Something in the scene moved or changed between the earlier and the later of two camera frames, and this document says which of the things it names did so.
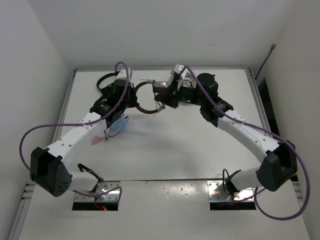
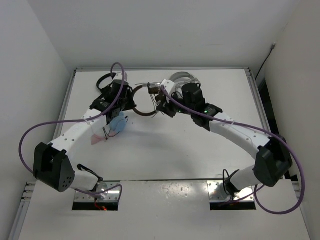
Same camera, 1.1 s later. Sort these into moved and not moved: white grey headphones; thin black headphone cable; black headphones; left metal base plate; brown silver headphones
Moved: thin black headphone cable; brown silver headphones
Not moved: left metal base plate; black headphones; white grey headphones
